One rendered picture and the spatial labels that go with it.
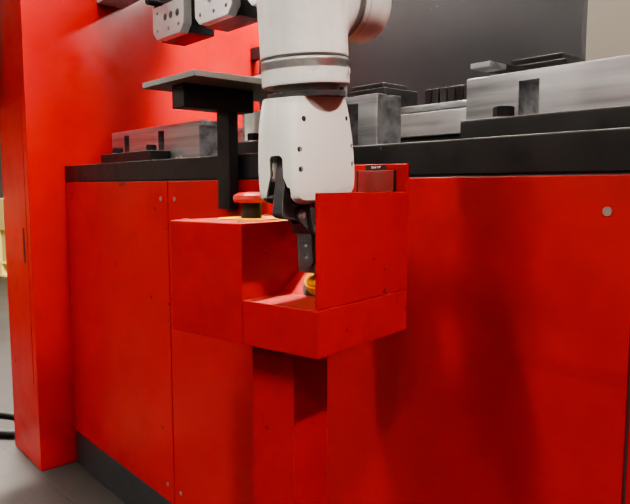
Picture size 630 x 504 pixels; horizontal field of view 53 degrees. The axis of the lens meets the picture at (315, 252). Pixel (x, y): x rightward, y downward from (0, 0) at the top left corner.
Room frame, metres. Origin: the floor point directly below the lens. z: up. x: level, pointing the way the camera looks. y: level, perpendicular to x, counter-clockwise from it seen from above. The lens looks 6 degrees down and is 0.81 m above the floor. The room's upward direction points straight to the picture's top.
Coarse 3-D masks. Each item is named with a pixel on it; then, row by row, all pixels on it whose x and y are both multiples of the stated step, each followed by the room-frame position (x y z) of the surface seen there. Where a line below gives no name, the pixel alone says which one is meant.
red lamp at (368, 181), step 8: (360, 176) 0.71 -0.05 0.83; (368, 176) 0.70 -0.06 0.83; (376, 176) 0.70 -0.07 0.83; (384, 176) 0.69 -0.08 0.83; (392, 176) 0.69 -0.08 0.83; (360, 184) 0.71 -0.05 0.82; (368, 184) 0.70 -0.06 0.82; (376, 184) 0.70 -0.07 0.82; (384, 184) 0.69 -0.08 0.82; (392, 184) 0.69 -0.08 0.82
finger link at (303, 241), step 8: (296, 216) 0.60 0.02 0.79; (304, 216) 0.60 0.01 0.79; (296, 224) 0.61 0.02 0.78; (304, 224) 0.60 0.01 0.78; (304, 232) 0.62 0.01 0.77; (304, 240) 0.62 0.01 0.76; (312, 240) 0.61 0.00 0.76; (304, 248) 0.62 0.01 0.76; (312, 248) 0.61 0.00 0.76; (304, 256) 0.62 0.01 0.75; (312, 256) 0.61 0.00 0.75; (304, 264) 0.62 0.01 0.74; (312, 264) 0.62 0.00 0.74; (312, 272) 0.62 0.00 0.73
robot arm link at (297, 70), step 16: (272, 64) 0.59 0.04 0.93; (288, 64) 0.58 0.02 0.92; (304, 64) 0.58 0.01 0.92; (320, 64) 0.58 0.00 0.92; (336, 64) 0.59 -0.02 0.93; (272, 80) 0.59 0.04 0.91; (288, 80) 0.58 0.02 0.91; (304, 80) 0.58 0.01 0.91; (320, 80) 0.58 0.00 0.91; (336, 80) 0.59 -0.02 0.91
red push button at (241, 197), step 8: (240, 192) 0.69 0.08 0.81; (248, 192) 0.69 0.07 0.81; (256, 192) 0.69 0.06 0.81; (240, 200) 0.68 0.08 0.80; (248, 200) 0.68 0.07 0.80; (256, 200) 0.68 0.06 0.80; (248, 208) 0.69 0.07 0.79; (256, 208) 0.69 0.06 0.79; (248, 216) 0.69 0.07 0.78; (256, 216) 0.69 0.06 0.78
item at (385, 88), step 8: (352, 88) 1.43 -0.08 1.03; (360, 88) 1.41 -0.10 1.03; (368, 88) 1.39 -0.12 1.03; (376, 88) 1.36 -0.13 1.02; (384, 88) 1.35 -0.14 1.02; (392, 88) 1.36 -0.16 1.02; (400, 88) 1.40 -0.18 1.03; (352, 96) 1.34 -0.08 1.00; (408, 96) 1.40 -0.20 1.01; (416, 96) 1.41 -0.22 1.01; (408, 104) 1.40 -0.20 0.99; (416, 104) 1.41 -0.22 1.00
